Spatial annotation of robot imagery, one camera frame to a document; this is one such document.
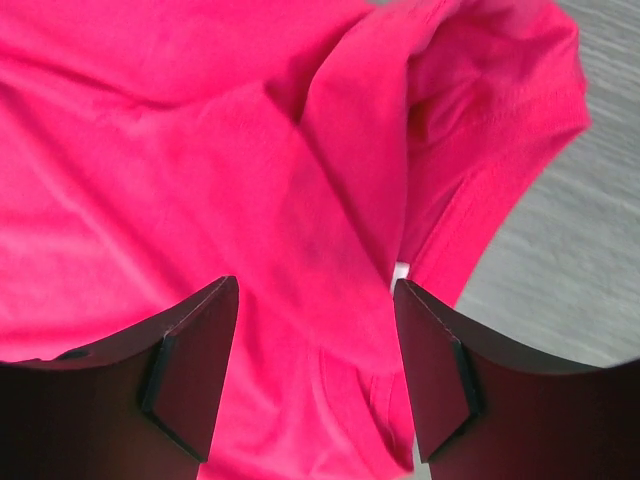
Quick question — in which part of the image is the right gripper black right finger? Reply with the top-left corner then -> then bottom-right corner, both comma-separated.
394,280 -> 639,479

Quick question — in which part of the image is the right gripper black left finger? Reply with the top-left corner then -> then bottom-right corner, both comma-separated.
1,277 -> 239,479

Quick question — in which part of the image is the pink red t-shirt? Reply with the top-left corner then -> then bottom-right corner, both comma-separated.
1,1 -> 589,479

